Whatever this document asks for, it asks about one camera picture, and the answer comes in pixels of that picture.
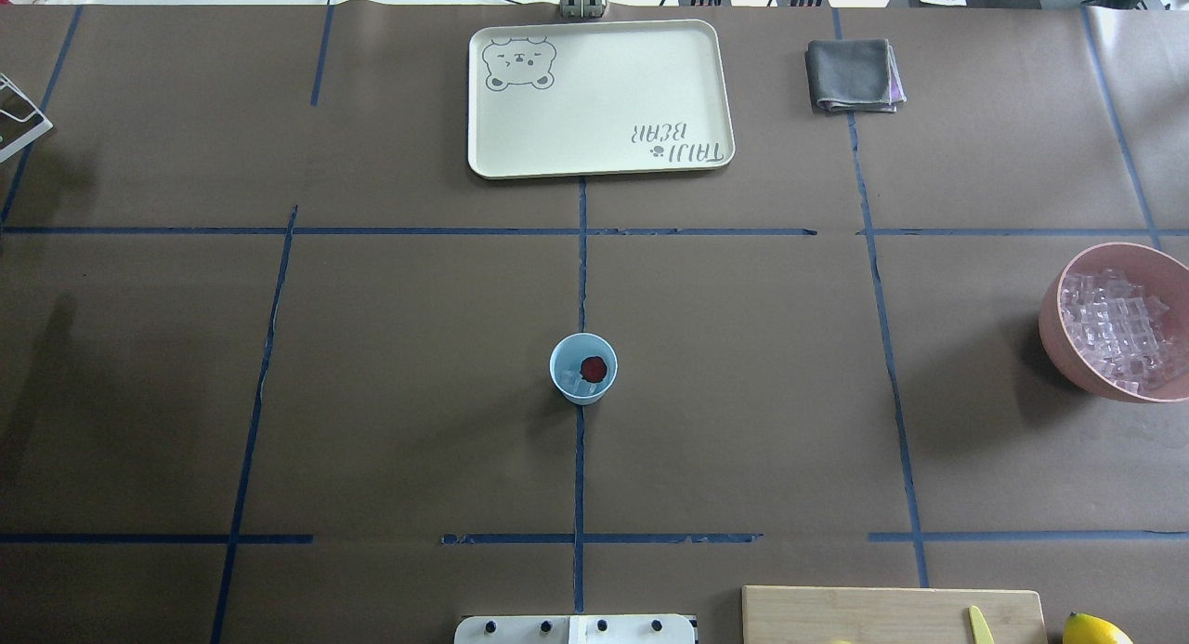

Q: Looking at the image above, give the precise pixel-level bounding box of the pink bowl of ice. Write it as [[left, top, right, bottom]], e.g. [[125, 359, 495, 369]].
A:
[[1038, 244, 1188, 403]]

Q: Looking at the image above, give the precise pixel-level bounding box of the red strawberry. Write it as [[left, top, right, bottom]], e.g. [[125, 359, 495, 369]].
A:
[[579, 355, 608, 383]]

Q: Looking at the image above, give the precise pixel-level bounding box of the clear ice cube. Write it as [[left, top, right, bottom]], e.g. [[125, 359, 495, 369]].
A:
[[556, 370, 595, 397]]

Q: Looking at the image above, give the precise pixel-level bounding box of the yellow lemon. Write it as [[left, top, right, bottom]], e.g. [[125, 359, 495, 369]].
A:
[[1062, 611, 1133, 644]]

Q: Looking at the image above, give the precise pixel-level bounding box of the yellow plastic knife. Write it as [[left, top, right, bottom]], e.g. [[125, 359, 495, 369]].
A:
[[967, 605, 995, 644]]

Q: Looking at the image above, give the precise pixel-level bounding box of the folded grey cloth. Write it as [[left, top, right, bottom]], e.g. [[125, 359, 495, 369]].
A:
[[805, 38, 908, 113]]

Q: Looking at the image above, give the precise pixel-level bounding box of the white pedestal column base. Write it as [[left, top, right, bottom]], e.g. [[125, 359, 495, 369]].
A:
[[453, 613, 699, 643]]

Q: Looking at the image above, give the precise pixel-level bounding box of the white wire cup rack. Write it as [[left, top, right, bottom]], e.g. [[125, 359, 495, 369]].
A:
[[0, 72, 54, 163]]

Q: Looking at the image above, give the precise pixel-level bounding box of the cream bear serving tray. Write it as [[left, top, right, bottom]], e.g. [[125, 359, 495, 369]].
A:
[[467, 19, 736, 179]]

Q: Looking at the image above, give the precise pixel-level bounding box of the wooden cutting board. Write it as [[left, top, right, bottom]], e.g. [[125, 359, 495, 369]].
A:
[[740, 585, 1048, 643]]

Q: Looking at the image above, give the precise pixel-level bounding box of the light blue plastic cup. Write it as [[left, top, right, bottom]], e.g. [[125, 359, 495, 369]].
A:
[[548, 332, 619, 406]]

